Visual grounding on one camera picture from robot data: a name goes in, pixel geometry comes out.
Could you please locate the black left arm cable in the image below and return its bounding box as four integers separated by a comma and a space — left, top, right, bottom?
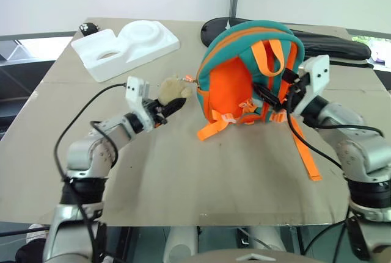
53, 82, 129, 263

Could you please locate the silver rounded robot leg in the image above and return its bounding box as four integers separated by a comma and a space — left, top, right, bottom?
246, 225, 288, 251
163, 226, 199, 263

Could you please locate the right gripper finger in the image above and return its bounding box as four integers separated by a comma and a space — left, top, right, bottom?
252, 82, 283, 112
282, 68, 302, 85

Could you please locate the brown cardboard table cover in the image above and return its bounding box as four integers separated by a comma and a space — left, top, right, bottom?
0, 17, 391, 226

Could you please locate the white foam box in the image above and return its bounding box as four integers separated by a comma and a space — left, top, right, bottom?
70, 20, 181, 83

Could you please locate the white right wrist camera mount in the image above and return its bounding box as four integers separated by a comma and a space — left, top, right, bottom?
301, 54, 331, 107

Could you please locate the small black paw-print pouch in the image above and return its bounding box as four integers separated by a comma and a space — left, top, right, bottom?
78, 22, 100, 35

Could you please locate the beige plush bear keychain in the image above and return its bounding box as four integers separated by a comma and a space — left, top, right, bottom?
157, 74, 198, 106

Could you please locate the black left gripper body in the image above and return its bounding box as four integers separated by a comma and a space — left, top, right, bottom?
145, 98, 169, 128

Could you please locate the black racket bag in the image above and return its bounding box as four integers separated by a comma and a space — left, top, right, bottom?
200, 16, 372, 62

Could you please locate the orange and teal backpack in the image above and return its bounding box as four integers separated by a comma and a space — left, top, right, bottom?
195, 20, 324, 182

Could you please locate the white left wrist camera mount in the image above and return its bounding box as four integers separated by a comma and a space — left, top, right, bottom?
125, 76, 153, 132

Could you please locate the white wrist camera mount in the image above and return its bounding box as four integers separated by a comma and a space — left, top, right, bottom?
125, 76, 153, 132
301, 54, 331, 107

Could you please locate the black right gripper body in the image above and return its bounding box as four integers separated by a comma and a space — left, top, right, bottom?
279, 73, 311, 113

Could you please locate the white paper with purple print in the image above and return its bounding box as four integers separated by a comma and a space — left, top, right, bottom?
370, 49, 391, 72

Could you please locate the pale pink shoe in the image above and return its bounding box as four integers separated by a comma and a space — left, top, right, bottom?
26, 223, 51, 244

